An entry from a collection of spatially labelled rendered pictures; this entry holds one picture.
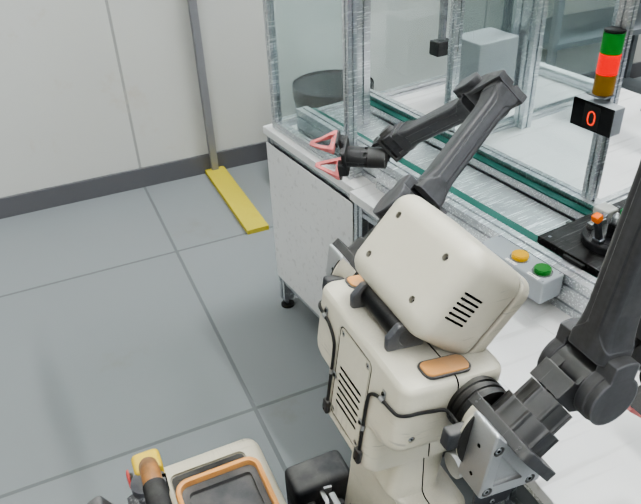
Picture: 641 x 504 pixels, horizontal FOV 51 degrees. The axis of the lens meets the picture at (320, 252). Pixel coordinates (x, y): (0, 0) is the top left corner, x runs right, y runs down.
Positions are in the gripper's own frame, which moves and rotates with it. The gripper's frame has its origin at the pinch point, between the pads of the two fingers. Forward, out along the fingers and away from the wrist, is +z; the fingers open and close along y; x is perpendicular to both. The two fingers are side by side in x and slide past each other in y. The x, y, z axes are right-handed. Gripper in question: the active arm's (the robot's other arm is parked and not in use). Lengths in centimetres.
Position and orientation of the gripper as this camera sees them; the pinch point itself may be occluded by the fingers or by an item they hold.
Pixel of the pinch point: (315, 154)
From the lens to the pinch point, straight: 186.9
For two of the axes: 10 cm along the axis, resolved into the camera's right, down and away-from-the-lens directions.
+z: -9.7, -0.8, 2.1
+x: -1.8, 8.7, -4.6
